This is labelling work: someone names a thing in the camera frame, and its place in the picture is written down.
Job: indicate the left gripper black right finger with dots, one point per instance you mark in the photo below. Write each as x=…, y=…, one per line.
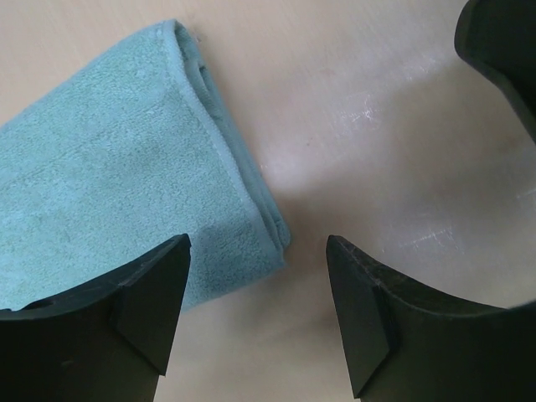
x=406, y=341

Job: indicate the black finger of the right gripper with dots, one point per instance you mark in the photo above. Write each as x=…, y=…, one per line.
x=497, y=39

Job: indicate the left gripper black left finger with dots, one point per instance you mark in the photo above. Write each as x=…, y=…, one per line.
x=108, y=339

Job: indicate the mint green towel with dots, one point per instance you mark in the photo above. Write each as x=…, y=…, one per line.
x=133, y=149

